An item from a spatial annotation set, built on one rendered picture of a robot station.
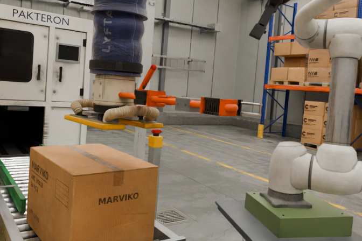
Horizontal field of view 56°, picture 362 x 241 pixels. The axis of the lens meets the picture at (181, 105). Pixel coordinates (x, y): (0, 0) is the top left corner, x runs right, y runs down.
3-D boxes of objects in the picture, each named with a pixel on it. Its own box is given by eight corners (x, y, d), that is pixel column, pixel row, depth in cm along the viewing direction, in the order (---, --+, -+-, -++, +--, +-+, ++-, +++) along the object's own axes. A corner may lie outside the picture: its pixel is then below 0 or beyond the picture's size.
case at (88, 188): (26, 221, 180) (29, 146, 178) (96, 208, 205) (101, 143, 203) (68, 275, 134) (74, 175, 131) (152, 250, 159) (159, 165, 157)
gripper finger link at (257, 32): (256, 22, 92) (255, 25, 92) (249, 33, 86) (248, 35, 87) (266, 27, 91) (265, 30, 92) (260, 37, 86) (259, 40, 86)
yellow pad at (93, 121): (63, 119, 150) (64, 107, 150) (84, 119, 157) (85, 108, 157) (102, 130, 125) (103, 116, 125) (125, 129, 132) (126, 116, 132)
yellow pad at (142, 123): (102, 119, 163) (102, 108, 163) (119, 118, 170) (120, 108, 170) (144, 128, 138) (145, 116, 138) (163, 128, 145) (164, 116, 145)
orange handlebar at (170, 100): (79, 93, 164) (79, 86, 164) (131, 96, 185) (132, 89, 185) (228, 114, 96) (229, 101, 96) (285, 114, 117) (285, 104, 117)
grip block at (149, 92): (132, 104, 128) (133, 89, 128) (152, 105, 135) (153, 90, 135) (145, 106, 122) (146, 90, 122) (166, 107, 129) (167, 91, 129)
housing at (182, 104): (173, 110, 113) (174, 96, 113) (188, 110, 118) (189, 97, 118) (188, 112, 108) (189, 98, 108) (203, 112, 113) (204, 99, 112)
